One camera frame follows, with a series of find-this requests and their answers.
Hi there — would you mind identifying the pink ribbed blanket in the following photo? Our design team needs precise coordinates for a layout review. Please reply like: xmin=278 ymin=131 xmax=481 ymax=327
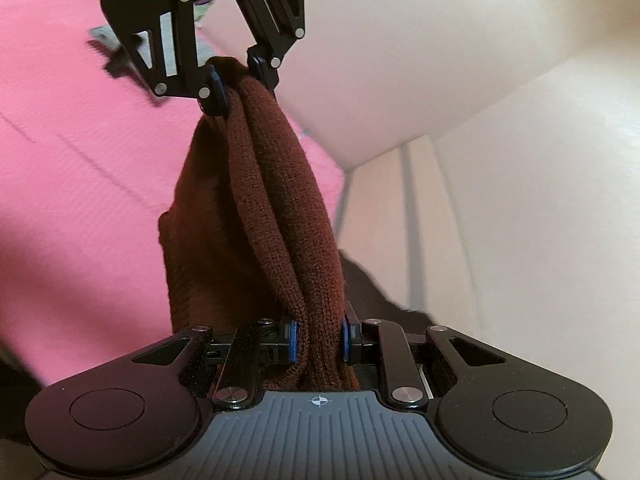
xmin=0 ymin=0 xmax=346 ymax=386

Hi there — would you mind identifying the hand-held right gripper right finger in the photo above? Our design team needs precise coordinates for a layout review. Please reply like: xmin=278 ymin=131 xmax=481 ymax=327
xmin=340 ymin=312 xmax=506 ymax=409

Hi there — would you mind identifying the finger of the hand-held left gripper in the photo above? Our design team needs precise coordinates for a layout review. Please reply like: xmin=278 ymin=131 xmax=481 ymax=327
xmin=116 ymin=0 xmax=232 ymax=120
xmin=235 ymin=0 xmax=307 ymax=98

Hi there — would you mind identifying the brown knit sweater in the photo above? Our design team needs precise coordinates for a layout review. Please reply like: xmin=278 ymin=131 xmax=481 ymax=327
xmin=157 ymin=57 xmax=363 ymax=393

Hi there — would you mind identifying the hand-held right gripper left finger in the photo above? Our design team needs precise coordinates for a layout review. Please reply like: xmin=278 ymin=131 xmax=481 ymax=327
xmin=131 ymin=316 xmax=302 ymax=409

